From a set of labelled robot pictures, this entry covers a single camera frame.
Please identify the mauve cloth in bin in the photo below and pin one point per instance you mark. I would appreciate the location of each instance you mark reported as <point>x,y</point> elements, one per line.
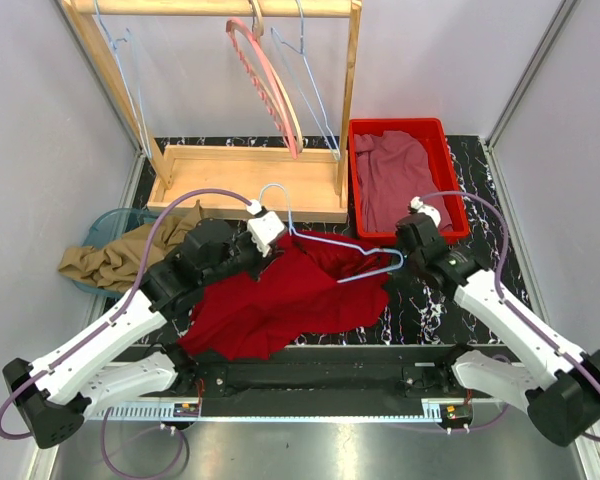
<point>391,169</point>

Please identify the pink wooden hanger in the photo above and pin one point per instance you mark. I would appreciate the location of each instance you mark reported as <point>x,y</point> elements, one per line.
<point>265,79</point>

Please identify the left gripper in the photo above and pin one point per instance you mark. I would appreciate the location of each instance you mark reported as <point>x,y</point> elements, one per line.
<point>261,261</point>

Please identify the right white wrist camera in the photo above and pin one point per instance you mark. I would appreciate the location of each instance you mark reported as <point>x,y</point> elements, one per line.
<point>418,206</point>

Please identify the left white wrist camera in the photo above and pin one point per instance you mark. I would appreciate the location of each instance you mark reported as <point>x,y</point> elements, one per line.
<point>265,227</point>

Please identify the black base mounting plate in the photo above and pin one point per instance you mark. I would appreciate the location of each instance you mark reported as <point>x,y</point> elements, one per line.
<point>323,383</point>

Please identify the blue wire hanger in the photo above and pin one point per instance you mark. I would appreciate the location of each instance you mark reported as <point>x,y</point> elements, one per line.
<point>317,108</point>
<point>364,252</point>
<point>133,92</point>

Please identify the teal plastic basket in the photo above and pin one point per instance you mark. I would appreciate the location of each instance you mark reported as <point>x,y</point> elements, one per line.
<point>111,226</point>

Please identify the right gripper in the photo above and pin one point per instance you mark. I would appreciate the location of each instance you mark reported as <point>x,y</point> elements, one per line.
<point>399,240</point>

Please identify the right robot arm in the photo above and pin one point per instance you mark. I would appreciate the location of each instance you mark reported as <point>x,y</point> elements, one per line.
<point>556,383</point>

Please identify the wooden clothes rack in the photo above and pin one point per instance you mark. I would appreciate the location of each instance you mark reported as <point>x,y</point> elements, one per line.
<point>208,128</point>

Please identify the tan garment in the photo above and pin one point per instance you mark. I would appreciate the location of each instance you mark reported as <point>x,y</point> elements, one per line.
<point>114,266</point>

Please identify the red pleated skirt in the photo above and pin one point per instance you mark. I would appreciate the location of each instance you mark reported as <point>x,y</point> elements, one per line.
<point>298,294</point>

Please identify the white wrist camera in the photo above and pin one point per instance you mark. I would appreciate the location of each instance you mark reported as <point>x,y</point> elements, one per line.
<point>418,206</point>
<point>265,227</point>

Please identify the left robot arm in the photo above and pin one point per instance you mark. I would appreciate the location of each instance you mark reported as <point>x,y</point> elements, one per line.
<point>57,392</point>

